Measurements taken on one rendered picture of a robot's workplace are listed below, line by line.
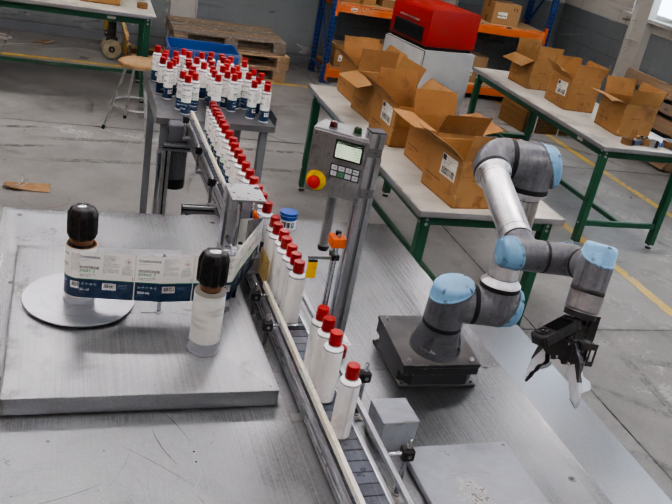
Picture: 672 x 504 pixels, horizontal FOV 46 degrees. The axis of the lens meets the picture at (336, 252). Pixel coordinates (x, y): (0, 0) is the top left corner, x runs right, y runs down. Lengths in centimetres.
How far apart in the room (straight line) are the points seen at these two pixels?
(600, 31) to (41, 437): 927
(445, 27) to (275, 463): 607
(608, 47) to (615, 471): 838
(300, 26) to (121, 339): 799
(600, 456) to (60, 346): 146
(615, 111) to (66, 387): 498
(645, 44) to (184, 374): 823
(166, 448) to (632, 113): 490
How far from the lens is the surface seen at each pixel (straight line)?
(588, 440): 235
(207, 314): 210
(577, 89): 667
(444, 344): 227
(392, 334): 235
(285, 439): 201
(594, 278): 178
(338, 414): 192
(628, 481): 226
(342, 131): 219
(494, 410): 232
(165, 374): 209
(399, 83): 486
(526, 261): 182
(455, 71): 778
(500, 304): 225
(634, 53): 982
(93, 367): 211
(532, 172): 214
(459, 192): 383
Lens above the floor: 208
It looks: 25 degrees down
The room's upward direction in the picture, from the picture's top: 11 degrees clockwise
